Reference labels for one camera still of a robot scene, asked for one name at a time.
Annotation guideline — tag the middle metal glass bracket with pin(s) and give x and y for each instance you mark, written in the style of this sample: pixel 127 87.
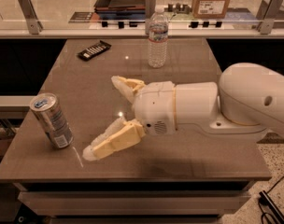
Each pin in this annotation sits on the middle metal glass bracket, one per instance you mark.
pixel 149 10

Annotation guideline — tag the right metal glass bracket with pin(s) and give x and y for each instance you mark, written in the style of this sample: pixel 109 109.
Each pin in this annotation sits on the right metal glass bracket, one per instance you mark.
pixel 267 17

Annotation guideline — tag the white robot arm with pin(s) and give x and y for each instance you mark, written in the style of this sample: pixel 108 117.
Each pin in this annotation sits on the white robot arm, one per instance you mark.
pixel 247 100

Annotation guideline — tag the metal glass bracket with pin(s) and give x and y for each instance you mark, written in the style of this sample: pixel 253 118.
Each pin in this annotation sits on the metal glass bracket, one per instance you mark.
pixel 149 10
pixel 33 24
pixel 267 17

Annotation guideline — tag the black snack bar wrapper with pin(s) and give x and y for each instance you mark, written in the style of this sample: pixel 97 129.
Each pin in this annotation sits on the black snack bar wrapper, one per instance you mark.
pixel 94 50

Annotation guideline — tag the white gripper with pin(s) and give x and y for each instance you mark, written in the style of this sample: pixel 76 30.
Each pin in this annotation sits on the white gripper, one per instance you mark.
pixel 155 106

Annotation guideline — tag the brown cardboard box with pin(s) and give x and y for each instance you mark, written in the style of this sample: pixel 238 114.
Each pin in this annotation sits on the brown cardboard box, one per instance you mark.
pixel 209 9

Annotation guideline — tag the left metal glass bracket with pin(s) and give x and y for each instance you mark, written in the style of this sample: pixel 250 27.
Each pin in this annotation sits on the left metal glass bracket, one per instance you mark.
pixel 33 24

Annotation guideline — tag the white table drawer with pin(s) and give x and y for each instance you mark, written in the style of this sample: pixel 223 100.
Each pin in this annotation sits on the white table drawer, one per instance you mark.
pixel 127 203

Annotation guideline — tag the silver redbull can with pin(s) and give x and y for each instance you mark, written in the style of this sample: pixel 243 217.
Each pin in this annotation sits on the silver redbull can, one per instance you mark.
pixel 47 110

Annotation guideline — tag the clear plastic water bottle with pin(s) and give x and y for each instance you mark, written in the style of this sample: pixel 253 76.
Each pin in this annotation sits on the clear plastic water bottle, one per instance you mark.
pixel 158 37

